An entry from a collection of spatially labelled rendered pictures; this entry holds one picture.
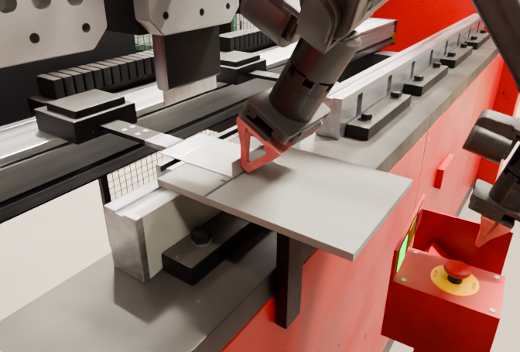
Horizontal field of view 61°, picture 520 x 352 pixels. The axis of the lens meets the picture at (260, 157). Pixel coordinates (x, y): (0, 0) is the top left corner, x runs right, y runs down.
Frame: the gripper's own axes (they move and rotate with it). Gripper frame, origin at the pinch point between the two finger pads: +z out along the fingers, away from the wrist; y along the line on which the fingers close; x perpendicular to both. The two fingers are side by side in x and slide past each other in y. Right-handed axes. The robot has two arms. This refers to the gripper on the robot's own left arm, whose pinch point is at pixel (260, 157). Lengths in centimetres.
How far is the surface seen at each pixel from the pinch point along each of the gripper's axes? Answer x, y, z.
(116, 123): -23.4, 1.0, 14.5
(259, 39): -41, -68, 25
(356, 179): 11.0, -4.0, -4.5
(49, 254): -73, -34, 159
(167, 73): -13.6, 5.7, -4.7
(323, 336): 24.8, -13.9, 34.4
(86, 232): -74, -55, 160
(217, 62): -13.4, -3.6, -4.3
